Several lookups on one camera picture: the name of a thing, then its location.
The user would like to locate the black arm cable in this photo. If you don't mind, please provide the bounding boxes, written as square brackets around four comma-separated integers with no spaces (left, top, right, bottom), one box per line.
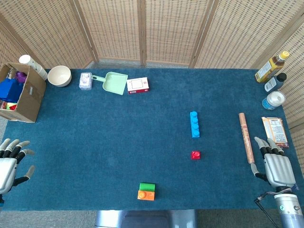
[254,190,278,228]

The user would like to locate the red and white carton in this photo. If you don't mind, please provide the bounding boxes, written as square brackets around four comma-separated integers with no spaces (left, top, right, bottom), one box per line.
[126,77,150,95]

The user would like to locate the dark bottle with black cap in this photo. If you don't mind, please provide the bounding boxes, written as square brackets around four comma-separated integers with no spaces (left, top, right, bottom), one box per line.
[264,72,287,93]

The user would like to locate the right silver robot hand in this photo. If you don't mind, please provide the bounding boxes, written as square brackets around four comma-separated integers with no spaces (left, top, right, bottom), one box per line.
[251,136,297,190]

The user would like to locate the yellow-capped tea bottle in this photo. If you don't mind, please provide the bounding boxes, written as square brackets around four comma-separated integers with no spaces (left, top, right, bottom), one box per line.
[254,51,290,84]

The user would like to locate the brown cylindrical stick package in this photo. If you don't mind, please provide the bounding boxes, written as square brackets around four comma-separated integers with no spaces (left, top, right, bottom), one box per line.
[238,112,256,164]

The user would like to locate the light green dustpan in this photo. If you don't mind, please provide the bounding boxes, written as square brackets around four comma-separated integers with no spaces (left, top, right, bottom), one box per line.
[91,72,129,96]

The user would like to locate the purple plastic toy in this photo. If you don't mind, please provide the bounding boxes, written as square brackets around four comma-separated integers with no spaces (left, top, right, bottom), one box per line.
[15,71,27,84]

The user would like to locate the blue toy brick bar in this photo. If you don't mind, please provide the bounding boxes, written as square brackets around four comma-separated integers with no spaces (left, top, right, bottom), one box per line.
[189,111,201,139]

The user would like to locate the beige bowl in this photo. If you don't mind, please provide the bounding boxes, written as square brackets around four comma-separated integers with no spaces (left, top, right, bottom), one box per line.
[47,65,72,87]

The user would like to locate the brown cardboard box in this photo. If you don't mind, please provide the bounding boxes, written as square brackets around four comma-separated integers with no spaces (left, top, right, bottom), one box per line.
[0,63,47,124]

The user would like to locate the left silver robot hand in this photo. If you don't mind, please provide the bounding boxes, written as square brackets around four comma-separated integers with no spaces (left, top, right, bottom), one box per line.
[0,139,36,194]

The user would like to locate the orange toy brick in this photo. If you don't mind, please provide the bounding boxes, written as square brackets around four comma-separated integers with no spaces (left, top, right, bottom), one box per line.
[137,190,156,201]

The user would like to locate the clear plastic box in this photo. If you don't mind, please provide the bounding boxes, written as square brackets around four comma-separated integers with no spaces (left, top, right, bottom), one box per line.
[78,72,93,91]

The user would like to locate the orange snack packet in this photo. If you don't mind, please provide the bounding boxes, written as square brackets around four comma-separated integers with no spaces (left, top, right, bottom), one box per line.
[261,116,290,149]

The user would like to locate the blue carpet table cover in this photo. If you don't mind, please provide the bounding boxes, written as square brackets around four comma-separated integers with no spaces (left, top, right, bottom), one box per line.
[0,68,304,211]

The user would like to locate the grey robot torso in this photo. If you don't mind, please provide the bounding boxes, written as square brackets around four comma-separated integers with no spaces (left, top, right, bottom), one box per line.
[94,209,198,228]

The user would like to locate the woven bamboo folding screen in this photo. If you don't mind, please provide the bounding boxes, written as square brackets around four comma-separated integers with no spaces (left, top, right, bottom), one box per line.
[0,0,304,179]

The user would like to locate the stack of paper cups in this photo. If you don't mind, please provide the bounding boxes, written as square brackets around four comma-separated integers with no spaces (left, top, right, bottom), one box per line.
[18,54,48,81]

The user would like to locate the blue box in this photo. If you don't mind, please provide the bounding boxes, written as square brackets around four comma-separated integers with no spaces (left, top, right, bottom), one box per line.
[0,78,24,104]

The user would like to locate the green toy brick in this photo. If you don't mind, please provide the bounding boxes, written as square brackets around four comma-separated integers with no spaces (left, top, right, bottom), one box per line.
[139,182,156,192]

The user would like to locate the blue jar with white lid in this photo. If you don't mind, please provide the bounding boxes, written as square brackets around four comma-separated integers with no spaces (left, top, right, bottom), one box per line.
[261,91,286,111]

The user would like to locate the colourful toy pieces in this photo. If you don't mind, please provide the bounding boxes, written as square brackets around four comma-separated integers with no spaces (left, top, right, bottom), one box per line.
[0,101,19,111]

